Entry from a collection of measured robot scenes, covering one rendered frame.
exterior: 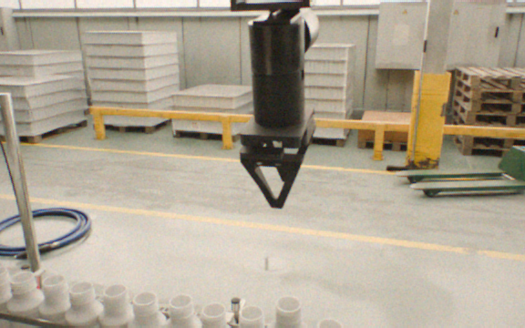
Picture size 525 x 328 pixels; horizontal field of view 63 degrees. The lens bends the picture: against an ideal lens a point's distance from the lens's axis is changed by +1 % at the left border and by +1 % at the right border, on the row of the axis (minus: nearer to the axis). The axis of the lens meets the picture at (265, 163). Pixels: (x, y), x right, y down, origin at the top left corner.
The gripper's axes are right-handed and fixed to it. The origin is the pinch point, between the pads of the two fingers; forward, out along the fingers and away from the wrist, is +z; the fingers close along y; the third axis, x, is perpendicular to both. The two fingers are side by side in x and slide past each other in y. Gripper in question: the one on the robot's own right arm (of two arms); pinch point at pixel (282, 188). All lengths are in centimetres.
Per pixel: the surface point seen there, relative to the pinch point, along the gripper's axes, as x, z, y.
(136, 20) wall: 436, 80, 702
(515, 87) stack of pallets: -167, 138, 517
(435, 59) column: -66, 91, 455
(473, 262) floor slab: -82, 178, 221
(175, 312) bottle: 17.4, 23.1, -0.8
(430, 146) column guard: -70, 180, 423
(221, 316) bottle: 9.9, 22.7, -0.5
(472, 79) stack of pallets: -119, 130, 519
